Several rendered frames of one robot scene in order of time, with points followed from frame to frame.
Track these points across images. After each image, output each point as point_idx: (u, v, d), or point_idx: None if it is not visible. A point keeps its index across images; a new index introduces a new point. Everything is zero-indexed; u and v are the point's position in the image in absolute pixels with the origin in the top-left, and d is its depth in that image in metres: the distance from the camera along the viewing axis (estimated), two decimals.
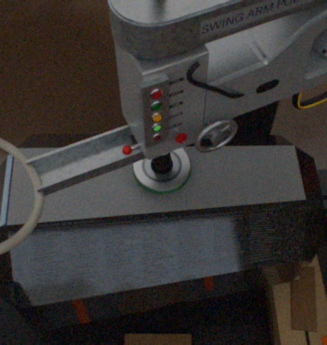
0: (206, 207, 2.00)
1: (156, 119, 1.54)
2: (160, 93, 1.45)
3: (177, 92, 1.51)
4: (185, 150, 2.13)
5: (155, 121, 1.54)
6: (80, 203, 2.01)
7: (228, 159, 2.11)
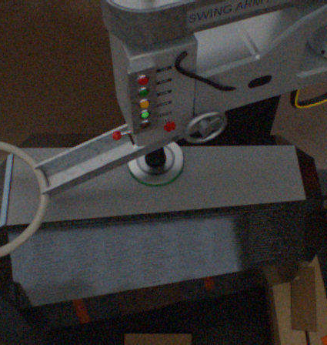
0: (206, 207, 2.00)
1: (144, 106, 1.56)
2: (146, 80, 1.47)
3: (165, 80, 1.54)
4: (185, 150, 2.13)
5: (142, 107, 1.56)
6: (80, 203, 2.01)
7: (228, 159, 2.11)
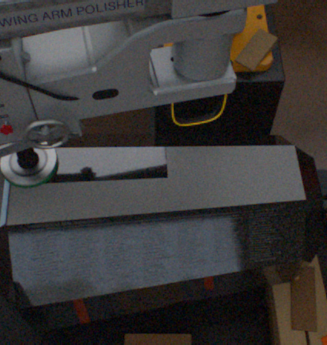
0: (206, 207, 2.00)
1: None
2: None
3: None
4: (185, 150, 2.13)
5: None
6: (80, 203, 2.01)
7: (228, 159, 2.11)
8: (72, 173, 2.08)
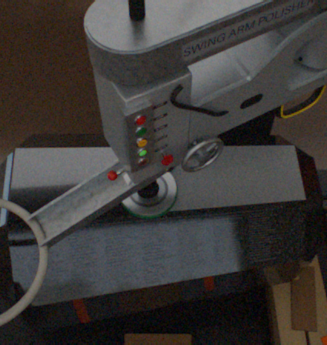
0: (206, 207, 2.00)
1: (141, 145, 1.49)
2: (144, 119, 1.40)
3: (161, 115, 1.47)
4: None
5: (140, 146, 1.49)
6: None
7: (228, 159, 2.11)
8: (72, 173, 2.08)
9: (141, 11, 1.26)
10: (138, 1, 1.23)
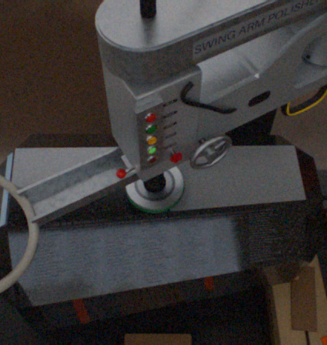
0: (206, 207, 2.00)
1: (151, 142, 1.49)
2: (155, 117, 1.41)
3: (171, 113, 1.48)
4: None
5: (150, 144, 1.50)
6: None
7: (228, 159, 2.11)
8: None
9: (152, 9, 1.27)
10: None
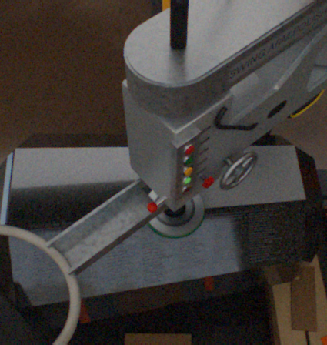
0: (206, 207, 2.00)
1: (188, 173, 1.44)
2: (193, 148, 1.35)
3: (204, 140, 1.43)
4: None
5: (187, 175, 1.45)
6: (80, 203, 2.01)
7: None
8: (72, 173, 2.08)
9: (185, 40, 1.21)
10: (183, 31, 1.19)
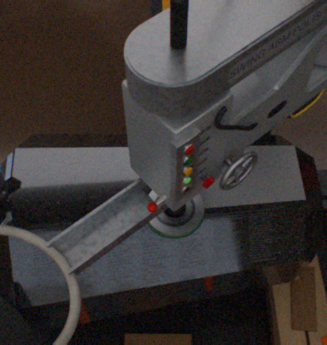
0: (206, 207, 2.00)
1: (188, 173, 1.44)
2: (193, 148, 1.35)
3: (204, 140, 1.43)
4: None
5: (187, 175, 1.45)
6: (80, 203, 2.01)
7: None
8: (72, 173, 2.08)
9: (185, 40, 1.21)
10: (183, 31, 1.19)
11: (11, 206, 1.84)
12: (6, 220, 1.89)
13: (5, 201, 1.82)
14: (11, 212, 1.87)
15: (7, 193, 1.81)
